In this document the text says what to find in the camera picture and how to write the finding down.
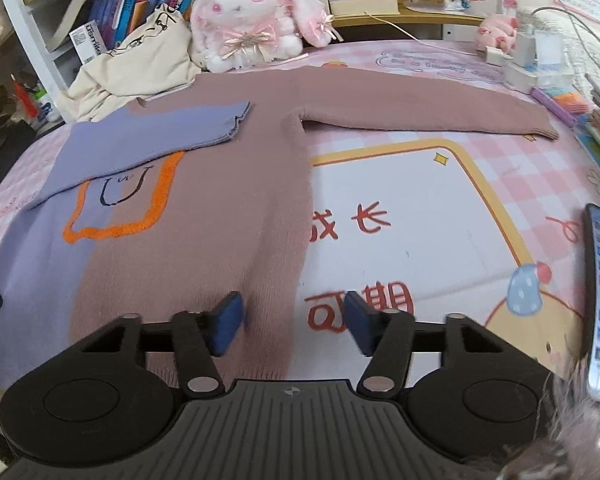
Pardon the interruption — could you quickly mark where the pink and purple knit sweater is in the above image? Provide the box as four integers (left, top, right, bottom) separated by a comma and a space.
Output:
0, 66, 557, 389

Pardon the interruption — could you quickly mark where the pink checkered cartoon mat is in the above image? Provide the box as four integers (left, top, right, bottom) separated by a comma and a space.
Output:
0, 41, 600, 401

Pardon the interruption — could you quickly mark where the fluffy pink sleeve cuff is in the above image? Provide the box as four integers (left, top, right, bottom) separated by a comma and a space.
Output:
494, 358, 600, 480

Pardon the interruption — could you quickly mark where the cream canvas tote bag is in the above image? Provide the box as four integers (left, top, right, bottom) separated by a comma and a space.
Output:
56, 4, 201, 122

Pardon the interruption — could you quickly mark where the purple pen case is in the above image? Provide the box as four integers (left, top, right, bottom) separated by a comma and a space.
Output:
530, 87, 578, 128

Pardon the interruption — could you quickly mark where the white charger box stack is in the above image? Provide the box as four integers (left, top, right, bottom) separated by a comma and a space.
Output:
483, 25, 574, 94

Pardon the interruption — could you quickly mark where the white pink bunny plush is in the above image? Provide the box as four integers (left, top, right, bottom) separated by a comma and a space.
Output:
189, 0, 341, 74

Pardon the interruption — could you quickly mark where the small pink pig plush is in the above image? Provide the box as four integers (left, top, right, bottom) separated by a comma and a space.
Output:
476, 14, 518, 54

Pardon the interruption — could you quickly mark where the white bookshelf frame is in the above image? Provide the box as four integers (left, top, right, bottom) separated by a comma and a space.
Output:
3, 0, 80, 104

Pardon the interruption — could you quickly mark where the white charging cable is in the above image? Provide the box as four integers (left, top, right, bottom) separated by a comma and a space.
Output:
364, 5, 600, 82

